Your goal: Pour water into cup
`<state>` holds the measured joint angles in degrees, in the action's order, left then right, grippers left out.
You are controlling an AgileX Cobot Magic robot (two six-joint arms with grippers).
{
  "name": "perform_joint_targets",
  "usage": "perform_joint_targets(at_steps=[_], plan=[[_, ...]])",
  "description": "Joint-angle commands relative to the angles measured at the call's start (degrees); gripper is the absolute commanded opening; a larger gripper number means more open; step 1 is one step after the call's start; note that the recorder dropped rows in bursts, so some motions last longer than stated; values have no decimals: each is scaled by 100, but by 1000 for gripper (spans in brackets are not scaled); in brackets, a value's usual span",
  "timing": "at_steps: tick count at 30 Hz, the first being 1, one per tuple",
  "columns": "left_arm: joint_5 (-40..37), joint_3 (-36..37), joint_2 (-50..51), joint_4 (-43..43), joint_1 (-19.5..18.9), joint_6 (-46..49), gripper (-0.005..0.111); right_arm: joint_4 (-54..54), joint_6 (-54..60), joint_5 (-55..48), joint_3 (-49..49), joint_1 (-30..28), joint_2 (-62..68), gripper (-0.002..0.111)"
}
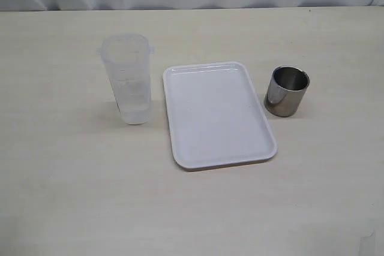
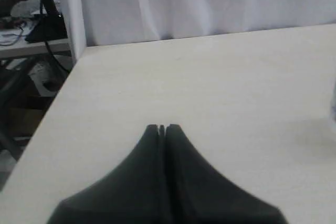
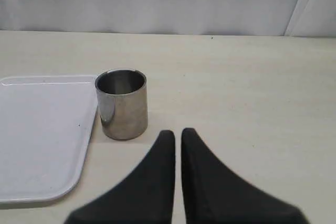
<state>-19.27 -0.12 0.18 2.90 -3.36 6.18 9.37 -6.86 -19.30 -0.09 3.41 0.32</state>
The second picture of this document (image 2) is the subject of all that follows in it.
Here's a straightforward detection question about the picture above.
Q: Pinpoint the white backdrop curtain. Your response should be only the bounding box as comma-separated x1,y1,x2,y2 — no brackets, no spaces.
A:
60,0,335,59

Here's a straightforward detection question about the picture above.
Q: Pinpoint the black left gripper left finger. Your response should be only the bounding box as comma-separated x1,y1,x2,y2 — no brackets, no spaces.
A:
48,125,168,223

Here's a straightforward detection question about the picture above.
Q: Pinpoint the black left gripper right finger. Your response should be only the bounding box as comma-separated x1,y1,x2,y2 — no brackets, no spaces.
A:
165,124,287,223

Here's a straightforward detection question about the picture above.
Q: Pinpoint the black cable by side table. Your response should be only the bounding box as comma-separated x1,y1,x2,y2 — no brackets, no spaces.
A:
39,0,70,74

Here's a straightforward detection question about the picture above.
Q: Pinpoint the cluttered side table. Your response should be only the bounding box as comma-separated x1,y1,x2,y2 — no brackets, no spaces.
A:
1,0,69,159

